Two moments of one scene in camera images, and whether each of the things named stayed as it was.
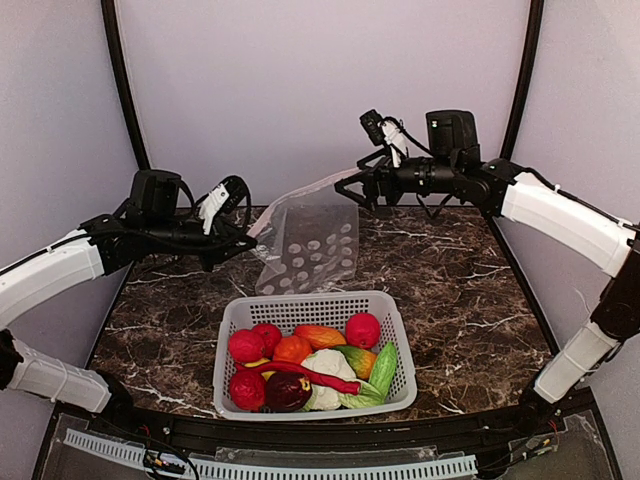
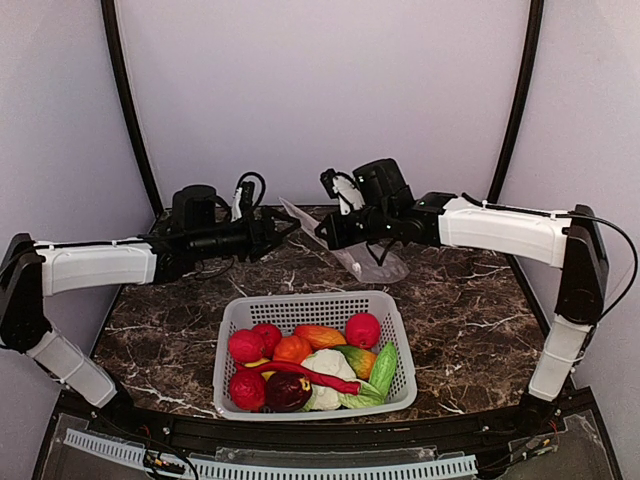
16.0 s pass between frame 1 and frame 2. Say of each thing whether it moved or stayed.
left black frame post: stayed
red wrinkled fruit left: stayed
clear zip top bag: moved
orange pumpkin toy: stayed
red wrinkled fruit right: stayed
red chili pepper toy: stayed
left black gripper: moved
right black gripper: moved
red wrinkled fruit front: stayed
